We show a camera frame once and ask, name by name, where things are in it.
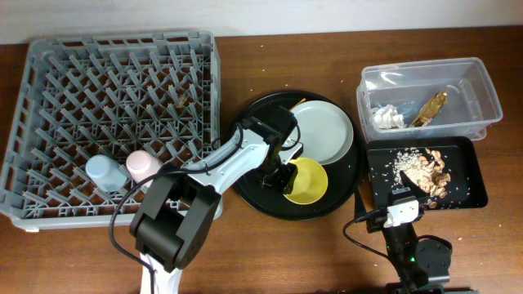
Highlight grey plate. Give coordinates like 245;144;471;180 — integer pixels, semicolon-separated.
291;100;354;165

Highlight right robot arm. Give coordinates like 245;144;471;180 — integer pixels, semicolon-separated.
366;171;453;293

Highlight black rectangular tray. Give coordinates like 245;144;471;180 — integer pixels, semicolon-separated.
367;136;488;210

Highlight white napkin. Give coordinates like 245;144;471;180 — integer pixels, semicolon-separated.
371;105;405;130

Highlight light blue cup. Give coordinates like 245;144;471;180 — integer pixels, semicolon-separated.
85;154;127;193

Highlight pink cup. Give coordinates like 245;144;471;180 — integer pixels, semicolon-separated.
126;150;163;183

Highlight grey dishwasher rack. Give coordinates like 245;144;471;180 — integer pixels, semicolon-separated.
1;31;221;232

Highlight gold snack wrapper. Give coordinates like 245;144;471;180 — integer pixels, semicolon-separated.
409;91;448;127

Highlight yellow bowl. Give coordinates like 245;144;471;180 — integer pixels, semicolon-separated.
284;158;329;205

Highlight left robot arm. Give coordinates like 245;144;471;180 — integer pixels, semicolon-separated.
130;116;302;292

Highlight clear plastic bin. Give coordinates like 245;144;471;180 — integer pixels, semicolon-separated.
356;57;503;142

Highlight wooden chopstick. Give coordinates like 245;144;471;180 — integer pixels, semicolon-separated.
289;98;306;112

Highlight round black tray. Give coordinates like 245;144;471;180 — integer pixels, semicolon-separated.
234;91;366;221

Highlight food scraps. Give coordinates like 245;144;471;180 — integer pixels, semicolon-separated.
392;147;451;209

